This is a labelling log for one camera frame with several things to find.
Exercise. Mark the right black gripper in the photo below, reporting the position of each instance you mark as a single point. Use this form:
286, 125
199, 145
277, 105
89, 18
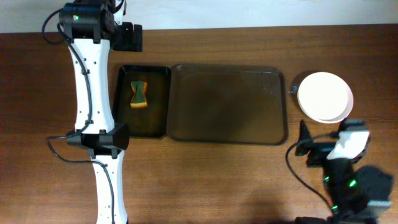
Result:
316, 152

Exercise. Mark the green yellow sponge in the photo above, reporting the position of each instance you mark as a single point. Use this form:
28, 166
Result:
139, 99

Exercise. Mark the large brown tray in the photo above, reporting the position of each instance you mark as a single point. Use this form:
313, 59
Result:
237, 104

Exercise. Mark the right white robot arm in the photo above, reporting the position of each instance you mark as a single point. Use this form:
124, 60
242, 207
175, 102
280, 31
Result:
354, 196

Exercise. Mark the small black tray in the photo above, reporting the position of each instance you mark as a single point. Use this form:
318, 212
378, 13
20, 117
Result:
149, 122

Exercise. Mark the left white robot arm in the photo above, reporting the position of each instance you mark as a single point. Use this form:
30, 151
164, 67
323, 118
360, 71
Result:
91, 30

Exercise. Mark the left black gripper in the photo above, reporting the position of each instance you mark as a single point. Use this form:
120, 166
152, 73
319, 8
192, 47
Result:
130, 38

